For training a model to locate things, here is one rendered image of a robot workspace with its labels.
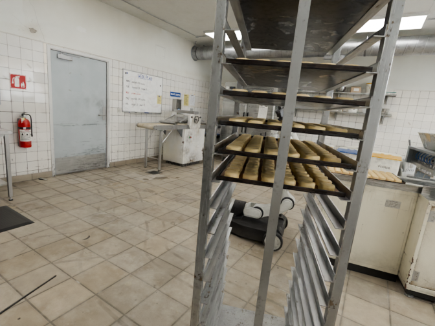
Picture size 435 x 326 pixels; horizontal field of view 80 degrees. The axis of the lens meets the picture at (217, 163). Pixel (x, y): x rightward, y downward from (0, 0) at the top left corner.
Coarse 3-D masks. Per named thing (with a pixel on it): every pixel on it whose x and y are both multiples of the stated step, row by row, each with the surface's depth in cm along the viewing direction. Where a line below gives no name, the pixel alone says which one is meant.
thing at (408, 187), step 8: (336, 176) 230; (344, 176) 228; (352, 176) 225; (376, 184) 220; (384, 184) 218; (392, 184) 216; (400, 184) 214; (408, 184) 211; (416, 184) 212; (416, 192) 210
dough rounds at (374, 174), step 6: (330, 168) 235; (336, 168) 239; (342, 168) 241; (348, 174) 226; (372, 174) 226; (378, 174) 229; (384, 174) 231; (390, 174) 235; (390, 180) 214; (396, 180) 213
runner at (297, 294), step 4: (292, 268) 148; (292, 272) 144; (292, 276) 141; (296, 276) 141; (296, 280) 138; (296, 284) 135; (296, 288) 131; (296, 292) 128; (296, 296) 125; (296, 300) 123; (300, 300) 123; (296, 304) 120; (300, 304) 121; (296, 308) 118; (300, 308) 118; (300, 312) 115; (300, 316) 113; (300, 320) 111; (304, 320) 111; (300, 324) 109; (304, 324) 109
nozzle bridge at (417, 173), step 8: (408, 152) 247; (416, 152) 245; (424, 152) 212; (432, 152) 202; (408, 160) 248; (416, 160) 246; (416, 168) 249; (424, 168) 216; (416, 176) 249; (424, 176) 247
